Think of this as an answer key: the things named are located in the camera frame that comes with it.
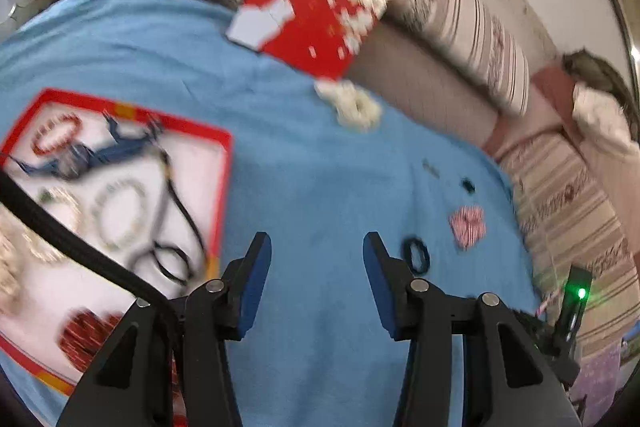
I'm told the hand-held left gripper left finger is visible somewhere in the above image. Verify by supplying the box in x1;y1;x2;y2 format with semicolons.
55;232;273;427

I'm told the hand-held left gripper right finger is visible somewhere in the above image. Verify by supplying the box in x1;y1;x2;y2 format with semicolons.
362;231;583;427

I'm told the thick black hair tie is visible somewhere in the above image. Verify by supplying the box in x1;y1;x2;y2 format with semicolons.
402;236;431;277

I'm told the navy bow hair tie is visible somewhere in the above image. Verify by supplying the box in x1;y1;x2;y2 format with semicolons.
145;114;208;258

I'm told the red tray box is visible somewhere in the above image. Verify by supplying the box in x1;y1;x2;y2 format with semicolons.
0;88;235;398

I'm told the large pearl bracelet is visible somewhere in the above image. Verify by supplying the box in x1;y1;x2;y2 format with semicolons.
90;179;151;250

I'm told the red polka dot scrunchie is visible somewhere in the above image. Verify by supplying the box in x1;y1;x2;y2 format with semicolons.
57;311;126;370

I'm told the green bead pearl bracelet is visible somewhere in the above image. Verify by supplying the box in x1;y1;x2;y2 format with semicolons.
37;186;83;233

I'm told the navy striped strap watch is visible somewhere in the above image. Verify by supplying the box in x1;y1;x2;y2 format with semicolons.
5;117;151;182

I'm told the small pearl bracelet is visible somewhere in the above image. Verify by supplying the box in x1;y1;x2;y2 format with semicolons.
20;227;66;264

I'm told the white cherry print scrunchie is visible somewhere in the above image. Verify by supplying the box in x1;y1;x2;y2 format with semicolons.
0;207;26;318

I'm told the red bead bracelet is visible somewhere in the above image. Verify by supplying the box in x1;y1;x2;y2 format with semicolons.
31;114;83;156

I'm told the lilac cloth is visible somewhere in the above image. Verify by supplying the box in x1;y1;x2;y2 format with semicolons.
570;347;621;427

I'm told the striped sofa seat cushion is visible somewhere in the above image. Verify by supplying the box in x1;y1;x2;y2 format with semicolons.
500;137;638;358

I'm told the red checkered scrunchie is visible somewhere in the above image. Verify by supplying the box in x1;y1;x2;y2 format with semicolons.
448;205;487;250

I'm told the cream dotted scrunchie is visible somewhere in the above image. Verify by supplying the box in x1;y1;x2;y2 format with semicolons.
314;79;383;132

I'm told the white cloth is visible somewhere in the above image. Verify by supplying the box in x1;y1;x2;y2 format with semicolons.
572;84;633;154

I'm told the grey sofa cushion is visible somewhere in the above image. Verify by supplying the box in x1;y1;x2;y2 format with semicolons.
350;19;501;148

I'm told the grey fuzzy cloth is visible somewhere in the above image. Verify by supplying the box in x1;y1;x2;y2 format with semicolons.
562;51;640;132

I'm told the red floral box lid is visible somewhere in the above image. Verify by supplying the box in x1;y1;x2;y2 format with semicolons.
226;0;391;82

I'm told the striped floral pillow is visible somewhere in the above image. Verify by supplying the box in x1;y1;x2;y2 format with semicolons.
320;0;531;115

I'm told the pink sofa frame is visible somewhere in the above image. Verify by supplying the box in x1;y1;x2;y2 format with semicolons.
482;67;640;228

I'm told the black cable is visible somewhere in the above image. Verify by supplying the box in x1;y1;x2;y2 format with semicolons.
0;169;181;333

